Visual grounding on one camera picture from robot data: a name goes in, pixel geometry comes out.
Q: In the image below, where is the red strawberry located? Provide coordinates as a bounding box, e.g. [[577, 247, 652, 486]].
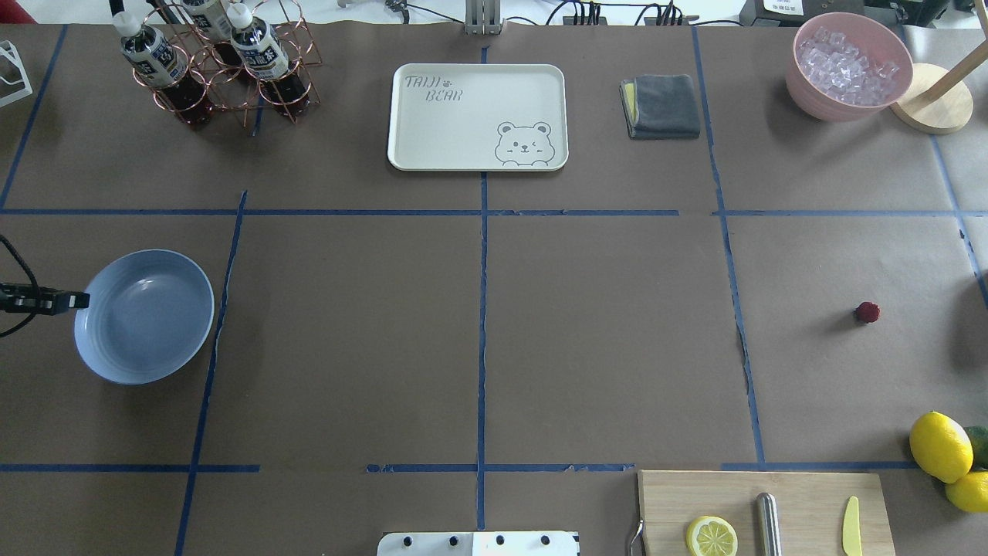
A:
[[851, 300, 881, 324]]

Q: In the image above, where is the tea bottle left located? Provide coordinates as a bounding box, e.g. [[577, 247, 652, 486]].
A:
[[225, 2, 310, 117]]

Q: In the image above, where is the wooden cutting board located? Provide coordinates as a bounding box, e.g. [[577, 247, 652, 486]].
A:
[[629, 470, 898, 556]]

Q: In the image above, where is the white wire rack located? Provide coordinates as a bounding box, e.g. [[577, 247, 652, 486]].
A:
[[1, 41, 34, 107]]

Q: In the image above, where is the pink bowl of ice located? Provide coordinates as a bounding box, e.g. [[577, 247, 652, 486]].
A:
[[786, 12, 914, 122]]

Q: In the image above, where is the yellow lemon rear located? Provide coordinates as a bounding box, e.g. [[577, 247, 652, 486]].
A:
[[945, 470, 987, 513]]

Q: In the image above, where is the yellow plastic knife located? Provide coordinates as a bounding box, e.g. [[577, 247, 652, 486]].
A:
[[841, 496, 862, 556]]

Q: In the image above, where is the copper wire bottle rack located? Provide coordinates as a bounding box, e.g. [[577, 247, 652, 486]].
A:
[[110, 1, 323, 136]]

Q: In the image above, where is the wooden stand round base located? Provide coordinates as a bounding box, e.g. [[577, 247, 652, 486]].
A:
[[892, 41, 987, 134]]

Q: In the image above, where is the tea bottle right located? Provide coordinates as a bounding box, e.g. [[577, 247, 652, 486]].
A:
[[112, 11, 213, 127]]

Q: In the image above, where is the grey yellow cloth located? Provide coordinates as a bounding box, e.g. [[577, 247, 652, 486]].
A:
[[620, 74, 701, 140]]

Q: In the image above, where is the lemon half slice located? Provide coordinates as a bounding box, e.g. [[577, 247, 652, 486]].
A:
[[685, 515, 739, 556]]

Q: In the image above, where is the blue plate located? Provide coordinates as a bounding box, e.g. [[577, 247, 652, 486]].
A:
[[73, 249, 215, 385]]

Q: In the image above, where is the yellow lemon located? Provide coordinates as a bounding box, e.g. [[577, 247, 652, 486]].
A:
[[945, 470, 987, 513], [909, 411, 974, 483]]

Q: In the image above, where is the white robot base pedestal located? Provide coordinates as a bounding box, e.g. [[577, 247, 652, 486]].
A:
[[377, 531, 581, 555]]

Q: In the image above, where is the tea bottle front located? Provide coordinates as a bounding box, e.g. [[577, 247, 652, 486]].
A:
[[180, 1, 243, 67]]

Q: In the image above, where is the cream bear tray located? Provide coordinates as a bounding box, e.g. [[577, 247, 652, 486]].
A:
[[386, 63, 569, 172]]

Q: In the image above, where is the yellow lemon front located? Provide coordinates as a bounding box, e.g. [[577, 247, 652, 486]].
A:
[[909, 411, 974, 483]]

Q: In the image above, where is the tea bottle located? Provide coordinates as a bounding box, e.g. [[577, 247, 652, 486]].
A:
[[112, 11, 213, 127], [225, 2, 310, 117], [180, 1, 243, 67]]

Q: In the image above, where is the green avocado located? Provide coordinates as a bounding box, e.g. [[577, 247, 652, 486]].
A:
[[963, 425, 988, 470]]

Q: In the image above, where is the aluminium frame post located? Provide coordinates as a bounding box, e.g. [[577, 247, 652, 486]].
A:
[[465, 0, 503, 36]]

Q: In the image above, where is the steel muddler black cap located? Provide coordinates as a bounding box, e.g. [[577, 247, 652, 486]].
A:
[[756, 492, 783, 555]]

